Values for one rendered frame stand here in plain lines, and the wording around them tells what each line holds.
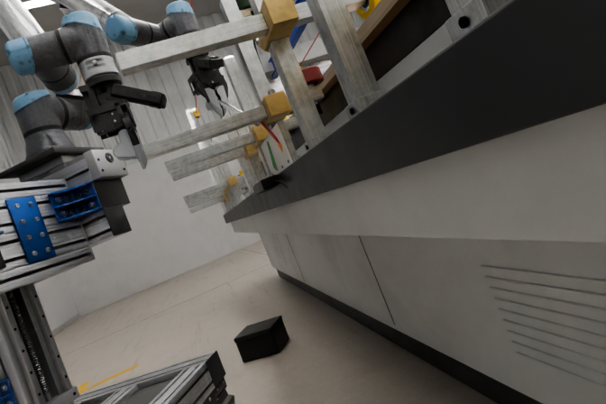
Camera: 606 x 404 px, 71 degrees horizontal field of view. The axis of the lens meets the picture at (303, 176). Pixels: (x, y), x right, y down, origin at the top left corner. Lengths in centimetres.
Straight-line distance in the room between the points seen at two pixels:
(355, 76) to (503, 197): 25
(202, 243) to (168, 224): 77
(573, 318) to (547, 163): 44
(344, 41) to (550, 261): 45
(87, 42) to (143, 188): 809
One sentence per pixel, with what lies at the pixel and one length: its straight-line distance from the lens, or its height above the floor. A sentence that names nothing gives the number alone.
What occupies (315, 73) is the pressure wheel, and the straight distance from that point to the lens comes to 104.
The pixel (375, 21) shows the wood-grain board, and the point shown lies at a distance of 85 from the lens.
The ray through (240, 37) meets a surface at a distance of 80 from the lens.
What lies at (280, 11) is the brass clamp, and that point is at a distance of 79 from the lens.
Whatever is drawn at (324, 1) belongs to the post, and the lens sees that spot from 60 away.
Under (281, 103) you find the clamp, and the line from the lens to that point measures 99.
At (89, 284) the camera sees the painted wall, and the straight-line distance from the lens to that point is 921.
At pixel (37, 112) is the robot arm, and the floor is 119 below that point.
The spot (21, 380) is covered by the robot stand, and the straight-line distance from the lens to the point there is 141.
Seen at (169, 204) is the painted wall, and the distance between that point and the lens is 903.
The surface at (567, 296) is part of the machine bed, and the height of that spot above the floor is 34.
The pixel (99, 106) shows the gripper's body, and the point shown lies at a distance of 101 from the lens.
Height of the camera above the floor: 64
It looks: 2 degrees up
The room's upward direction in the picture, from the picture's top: 22 degrees counter-clockwise
